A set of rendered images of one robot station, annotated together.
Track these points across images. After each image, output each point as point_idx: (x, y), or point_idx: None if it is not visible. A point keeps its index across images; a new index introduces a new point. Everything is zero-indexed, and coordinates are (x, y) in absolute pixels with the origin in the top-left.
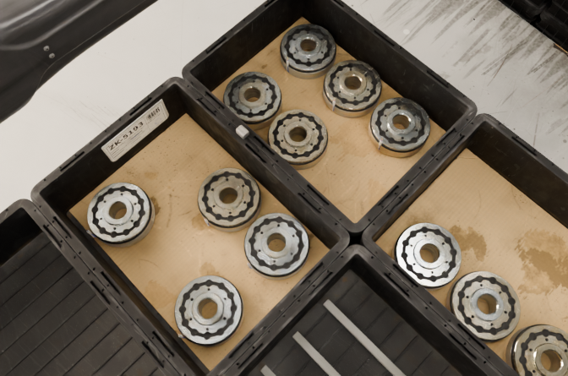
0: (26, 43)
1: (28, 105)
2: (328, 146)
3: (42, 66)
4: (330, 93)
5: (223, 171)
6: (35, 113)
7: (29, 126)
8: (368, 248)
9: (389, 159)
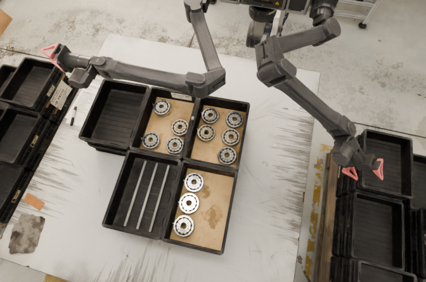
0: (120, 75)
1: (183, 68)
2: (210, 142)
3: (122, 78)
4: (224, 133)
5: (185, 121)
6: (182, 71)
7: (178, 73)
8: (180, 163)
9: (217, 159)
